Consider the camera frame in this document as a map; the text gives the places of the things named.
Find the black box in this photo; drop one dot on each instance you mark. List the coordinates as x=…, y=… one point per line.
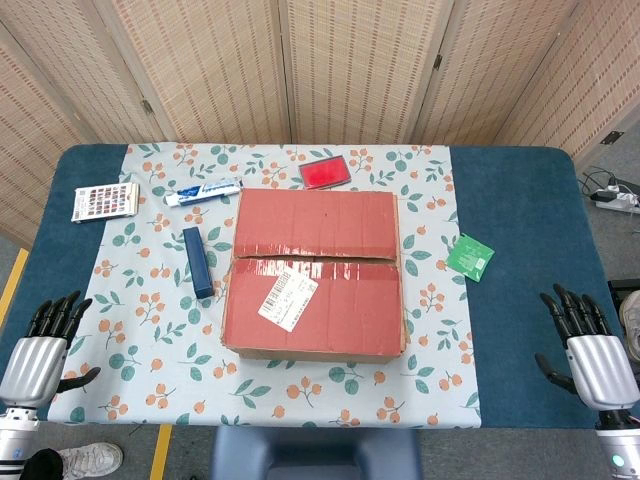
x=625, y=290

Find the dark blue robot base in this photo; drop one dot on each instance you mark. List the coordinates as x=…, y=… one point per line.
x=315, y=452

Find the dark blue slim box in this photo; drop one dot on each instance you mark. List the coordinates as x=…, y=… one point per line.
x=198, y=262

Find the red ink pad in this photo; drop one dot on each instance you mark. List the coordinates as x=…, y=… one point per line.
x=324, y=173

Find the white box with colourful grid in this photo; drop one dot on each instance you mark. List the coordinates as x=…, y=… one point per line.
x=104, y=202

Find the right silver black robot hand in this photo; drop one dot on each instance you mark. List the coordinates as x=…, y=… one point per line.
x=600, y=370

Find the red cardboard box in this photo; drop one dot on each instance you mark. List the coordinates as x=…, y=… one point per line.
x=320, y=310

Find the black trouser leg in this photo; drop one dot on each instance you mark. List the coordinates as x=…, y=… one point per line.
x=45, y=465

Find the floral tablecloth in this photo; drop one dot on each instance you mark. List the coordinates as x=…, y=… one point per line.
x=150, y=350

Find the blue and white small package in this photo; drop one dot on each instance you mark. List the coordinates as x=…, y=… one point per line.
x=202, y=192

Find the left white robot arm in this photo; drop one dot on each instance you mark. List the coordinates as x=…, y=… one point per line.
x=12, y=440

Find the blue padded table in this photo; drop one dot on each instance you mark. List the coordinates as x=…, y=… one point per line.
x=525, y=225

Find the green sachet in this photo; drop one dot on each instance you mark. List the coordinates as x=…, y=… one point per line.
x=469, y=257

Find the white sneaker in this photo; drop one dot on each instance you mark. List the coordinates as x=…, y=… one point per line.
x=90, y=459
x=632, y=325

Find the white power strip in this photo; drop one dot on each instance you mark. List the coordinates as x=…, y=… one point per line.
x=617, y=200

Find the woven folding screen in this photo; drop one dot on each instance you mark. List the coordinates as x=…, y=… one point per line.
x=225, y=65

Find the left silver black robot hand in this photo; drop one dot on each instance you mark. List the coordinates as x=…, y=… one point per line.
x=35, y=365

